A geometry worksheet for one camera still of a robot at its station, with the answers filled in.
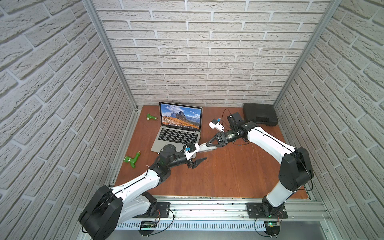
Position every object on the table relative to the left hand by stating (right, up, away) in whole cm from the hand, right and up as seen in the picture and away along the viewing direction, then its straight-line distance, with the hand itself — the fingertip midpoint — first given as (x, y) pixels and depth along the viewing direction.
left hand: (204, 150), depth 74 cm
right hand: (+3, +2, 0) cm, 4 cm away
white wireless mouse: (0, +2, -4) cm, 4 cm away
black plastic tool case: (+44, +20, +33) cm, 59 cm away
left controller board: (-28, -38, -2) cm, 47 cm away
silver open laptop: (-16, +12, +29) cm, 36 cm away
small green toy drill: (-40, +18, +37) cm, 58 cm away
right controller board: (+33, -37, -4) cm, 50 cm away
